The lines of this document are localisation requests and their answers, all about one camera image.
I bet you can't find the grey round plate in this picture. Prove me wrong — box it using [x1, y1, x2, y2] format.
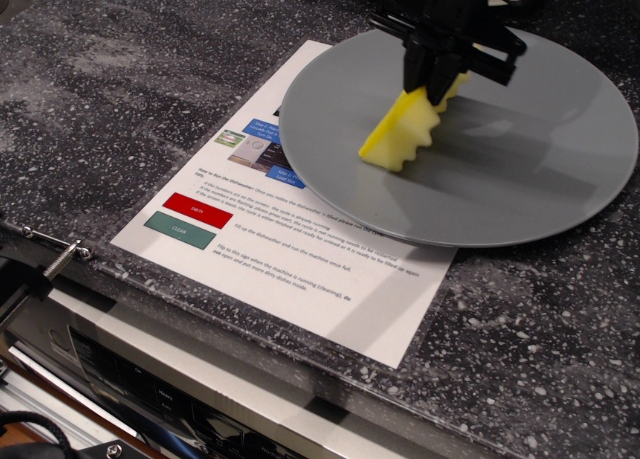
[279, 31, 639, 247]

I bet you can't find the laminated dishwasher instruction sheet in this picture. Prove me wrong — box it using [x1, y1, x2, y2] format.
[113, 41, 455, 368]

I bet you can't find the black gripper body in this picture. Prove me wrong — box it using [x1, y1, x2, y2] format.
[369, 0, 527, 85]

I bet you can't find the stainless steel dishwasher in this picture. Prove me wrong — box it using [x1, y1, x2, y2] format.
[2, 282, 486, 458]

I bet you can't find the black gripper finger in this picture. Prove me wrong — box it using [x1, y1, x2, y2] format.
[403, 43, 433, 92]
[426, 53, 468, 106]

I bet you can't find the yellow sponge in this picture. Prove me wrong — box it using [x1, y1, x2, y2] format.
[358, 70, 470, 172]

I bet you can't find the metal clamp with spring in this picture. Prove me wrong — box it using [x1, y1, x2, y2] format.
[1, 219, 95, 333]

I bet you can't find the black cable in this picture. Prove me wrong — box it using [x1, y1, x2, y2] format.
[0, 411, 74, 459]

